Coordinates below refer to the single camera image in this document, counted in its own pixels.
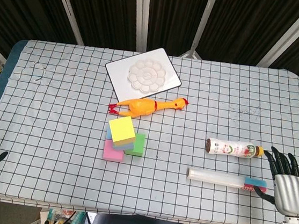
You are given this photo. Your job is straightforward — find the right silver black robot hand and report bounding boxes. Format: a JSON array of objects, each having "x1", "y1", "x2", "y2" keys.
[{"x1": 251, "y1": 144, "x2": 299, "y2": 218}]

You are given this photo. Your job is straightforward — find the blue foam cube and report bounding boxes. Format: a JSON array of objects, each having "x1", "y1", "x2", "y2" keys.
[
  {"x1": 112, "y1": 139, "x2": 135, "y2": 153},
  {"x1": 105, "y1": 125, "x2": 115, "y2": 141}
]

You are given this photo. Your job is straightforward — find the pink foam cube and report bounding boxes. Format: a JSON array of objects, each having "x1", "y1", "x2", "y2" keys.
[{"x1": 102, "y1": 138, "x2": 127, "y2": 164}]

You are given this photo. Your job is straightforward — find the yellow foam cube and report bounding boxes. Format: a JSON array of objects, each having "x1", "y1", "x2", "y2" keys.
[{"x1": 106, "y1": 113, "x2": 138, "y2": 146}]

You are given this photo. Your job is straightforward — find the green foam cube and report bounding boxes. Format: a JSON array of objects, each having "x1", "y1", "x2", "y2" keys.
[{"x1": 124, "y1": 132, "x2": 147, "y2": 157}]

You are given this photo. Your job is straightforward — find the blue checkered tablecloth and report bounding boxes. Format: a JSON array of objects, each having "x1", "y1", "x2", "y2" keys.
[{"x1": 0, "y1": 35, "x2": 299, "y2": 224}]

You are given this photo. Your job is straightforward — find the white drink bottle yellow cap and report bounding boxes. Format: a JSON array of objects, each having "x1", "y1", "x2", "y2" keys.
[{"x1": 205, "y1": 136, "x2": 266, "y2": 160}]

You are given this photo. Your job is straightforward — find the clear cling film roll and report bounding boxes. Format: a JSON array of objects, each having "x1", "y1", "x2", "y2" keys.
[{"x1": 185, "y1": 166, "x2": 270, "y2": 195}]

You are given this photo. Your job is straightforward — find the colourful snack packets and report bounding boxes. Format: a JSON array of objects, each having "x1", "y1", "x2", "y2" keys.
[{"x1": 39, "y1": 206, "x2": 88, "y2": 224}]

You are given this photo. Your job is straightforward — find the white board with black rim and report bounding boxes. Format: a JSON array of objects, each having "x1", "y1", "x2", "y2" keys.
[{"x1": 101, "y1": 41, "x2": 186, "y2": 108}]

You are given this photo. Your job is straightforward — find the yellow rubber chicken toy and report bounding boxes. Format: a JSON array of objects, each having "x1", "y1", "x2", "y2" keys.
[{"x1": 107, "y1": 89, "x2": 191, "y2": 124}]

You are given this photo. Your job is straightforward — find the white flower paint palette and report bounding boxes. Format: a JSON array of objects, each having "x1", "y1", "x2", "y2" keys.
[{"x1": 126, "y1": 57, "x2": 171, "y2": 96}]

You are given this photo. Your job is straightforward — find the white metal frame beam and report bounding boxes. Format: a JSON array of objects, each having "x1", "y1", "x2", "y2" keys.
[
  {"x1": 256, "y1": 0, "x2": 299, "y2": 72},
  {"x1": 43, "y1": 0, "x2": 89, "y2": 46},
  {"x1": 180, "y1": 0, "x2": 219, "y2": 62},
  {"x1": 128, "y1": 0, "x2": 152, "y2": 53}
]

